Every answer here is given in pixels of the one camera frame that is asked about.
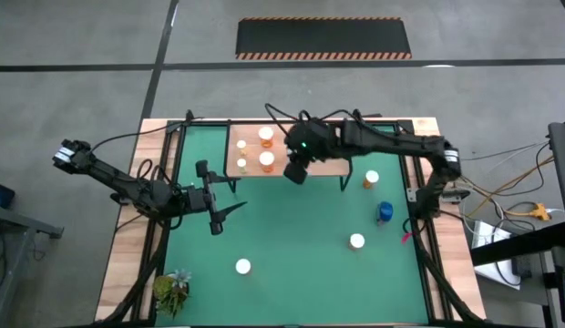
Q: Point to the green table mat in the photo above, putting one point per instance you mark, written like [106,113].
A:
[287,273]

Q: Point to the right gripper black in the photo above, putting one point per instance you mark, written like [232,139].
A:
[325,141]

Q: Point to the blue pill bottle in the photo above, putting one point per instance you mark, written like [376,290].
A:
[385,211]

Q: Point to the small potted succulent plant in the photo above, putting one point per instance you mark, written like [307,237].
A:
[171,291]

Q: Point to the black table clamp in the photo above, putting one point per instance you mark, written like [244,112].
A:
[189,115]
[356,114]

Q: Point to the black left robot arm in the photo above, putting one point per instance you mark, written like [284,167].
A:
[114,177]

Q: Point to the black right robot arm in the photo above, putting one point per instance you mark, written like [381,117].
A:
[401,143]

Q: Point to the black metal table frame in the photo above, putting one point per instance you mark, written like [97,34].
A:
[174,126]

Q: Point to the wooden shelf black frame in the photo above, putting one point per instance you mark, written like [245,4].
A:
[253,152]

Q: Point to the small yellow pill bottle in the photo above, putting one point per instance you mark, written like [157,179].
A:
[241,144]
[241,162]

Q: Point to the white paper sheet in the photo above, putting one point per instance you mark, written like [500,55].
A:
[496,273]

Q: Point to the black side table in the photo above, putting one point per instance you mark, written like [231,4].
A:
[515,248]

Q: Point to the black device blue light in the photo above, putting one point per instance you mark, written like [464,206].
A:
[2,193]

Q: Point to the black hazard-striped floor mat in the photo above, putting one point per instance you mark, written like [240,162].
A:
[323,38]

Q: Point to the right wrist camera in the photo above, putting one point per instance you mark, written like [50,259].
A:
[298,143]

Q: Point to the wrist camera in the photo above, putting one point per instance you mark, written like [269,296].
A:
[298,143]
[198,200]

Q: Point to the large white-capped pill bottle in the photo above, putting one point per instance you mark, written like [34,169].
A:
[243,266]

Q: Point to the grey metal stand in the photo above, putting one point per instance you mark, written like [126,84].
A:
[18,223]

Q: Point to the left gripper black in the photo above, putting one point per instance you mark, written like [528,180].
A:
[202,167]

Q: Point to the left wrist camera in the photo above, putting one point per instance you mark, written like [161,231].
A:
[198,200]

